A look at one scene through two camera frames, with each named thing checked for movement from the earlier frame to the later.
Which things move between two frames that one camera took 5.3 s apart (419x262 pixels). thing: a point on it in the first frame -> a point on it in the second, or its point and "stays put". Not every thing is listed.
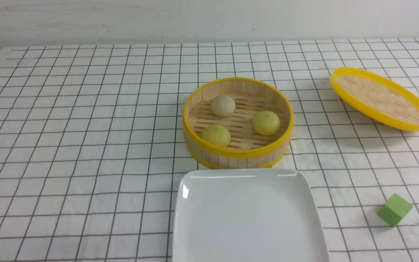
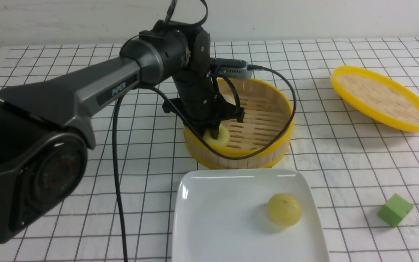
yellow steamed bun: [266, 123] -> [284, 210]
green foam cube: [394, 209] stays put
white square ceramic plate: [247, 215] stays put
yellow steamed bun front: [217, 134] stays put
